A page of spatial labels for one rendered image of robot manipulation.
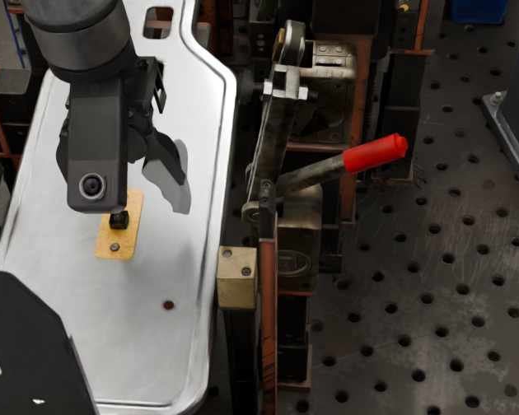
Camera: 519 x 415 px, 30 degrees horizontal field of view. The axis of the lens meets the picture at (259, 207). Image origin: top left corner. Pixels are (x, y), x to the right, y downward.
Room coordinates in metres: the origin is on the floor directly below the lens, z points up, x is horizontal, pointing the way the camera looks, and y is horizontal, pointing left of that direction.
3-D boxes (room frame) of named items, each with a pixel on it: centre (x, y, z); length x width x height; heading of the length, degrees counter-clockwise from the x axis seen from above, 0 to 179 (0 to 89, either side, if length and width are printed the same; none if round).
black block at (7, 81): (0.75, 0.29, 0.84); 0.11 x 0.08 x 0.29; 85
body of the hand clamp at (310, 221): (0.53, -0.03, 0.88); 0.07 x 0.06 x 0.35; 85
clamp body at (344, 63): (0.70, -0.07, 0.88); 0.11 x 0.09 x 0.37; 85
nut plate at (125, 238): (0.55, 0.14, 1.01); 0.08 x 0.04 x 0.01; 175
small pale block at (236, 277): (0.46, 0.02, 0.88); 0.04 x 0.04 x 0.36; 85
